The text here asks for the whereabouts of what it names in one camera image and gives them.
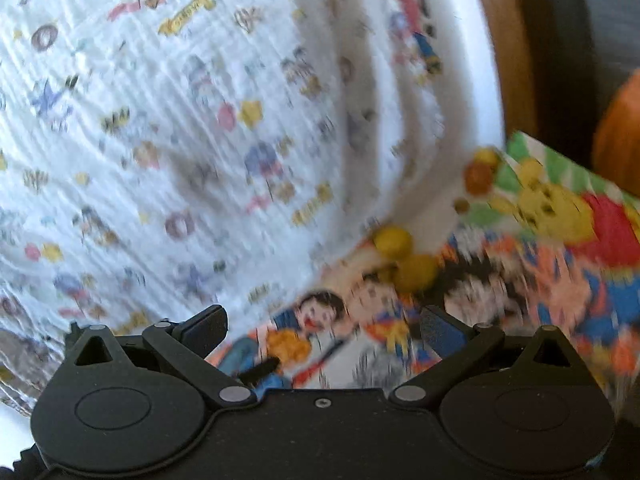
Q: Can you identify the Winnie the Pooh drawing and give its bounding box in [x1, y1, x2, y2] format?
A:
[463, 132, 639, 270]

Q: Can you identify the white cartoon print cloth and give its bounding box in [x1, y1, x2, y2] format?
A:
[1, 0, 502, 415]

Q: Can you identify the green yellow mango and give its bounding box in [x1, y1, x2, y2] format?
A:
[393, 254, 439, 294]

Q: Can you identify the yellow apple behind red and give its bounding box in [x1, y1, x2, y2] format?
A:
[473, 146, 501, 167]

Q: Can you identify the small brown fruit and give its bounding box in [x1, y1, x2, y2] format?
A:
[452, 197, 471, 214]

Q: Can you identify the yellow lemon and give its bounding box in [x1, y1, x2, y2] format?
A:
[372, 226, 413, 260]

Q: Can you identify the brown wooden door frame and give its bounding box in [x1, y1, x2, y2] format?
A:
[480, 0, 539, 136]

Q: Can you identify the girl orange dress poster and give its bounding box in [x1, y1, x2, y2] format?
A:
[592, 70, 640, 195]

